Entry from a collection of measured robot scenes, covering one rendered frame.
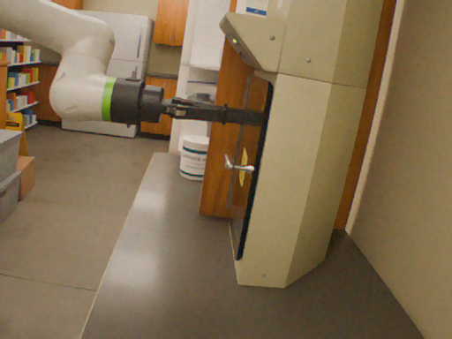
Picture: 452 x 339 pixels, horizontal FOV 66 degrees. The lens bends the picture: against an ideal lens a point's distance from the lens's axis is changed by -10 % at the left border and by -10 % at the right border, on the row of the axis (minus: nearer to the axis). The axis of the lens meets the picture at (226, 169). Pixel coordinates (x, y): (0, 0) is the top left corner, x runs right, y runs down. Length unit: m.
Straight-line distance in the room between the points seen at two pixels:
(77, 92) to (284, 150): 0.42
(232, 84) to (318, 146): 0.41
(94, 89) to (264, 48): 0.33
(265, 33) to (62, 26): 0.40
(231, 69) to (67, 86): 0.51
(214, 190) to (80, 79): 0.58
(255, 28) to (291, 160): 0.27
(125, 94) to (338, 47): 0.42
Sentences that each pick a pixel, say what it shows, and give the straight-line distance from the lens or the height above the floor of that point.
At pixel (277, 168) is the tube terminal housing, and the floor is 1.22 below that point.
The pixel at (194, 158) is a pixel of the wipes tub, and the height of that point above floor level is 1.03.
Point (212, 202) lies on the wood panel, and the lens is 1.20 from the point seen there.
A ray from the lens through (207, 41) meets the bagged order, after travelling 2.14.
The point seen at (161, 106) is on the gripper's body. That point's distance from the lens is 0.76.
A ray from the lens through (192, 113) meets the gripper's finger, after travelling 0.74.
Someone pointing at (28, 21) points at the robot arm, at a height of 1.45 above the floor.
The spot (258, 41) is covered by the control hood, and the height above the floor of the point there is 1.46.
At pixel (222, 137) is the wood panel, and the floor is 1.19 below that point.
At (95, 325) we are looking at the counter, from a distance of 0.75.
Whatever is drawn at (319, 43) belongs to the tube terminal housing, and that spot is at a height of 1.48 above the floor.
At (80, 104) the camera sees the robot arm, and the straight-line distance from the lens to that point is 0.78.
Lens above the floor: 1.43
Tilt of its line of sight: 17 degrees down
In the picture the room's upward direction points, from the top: 9 degrees clockwise
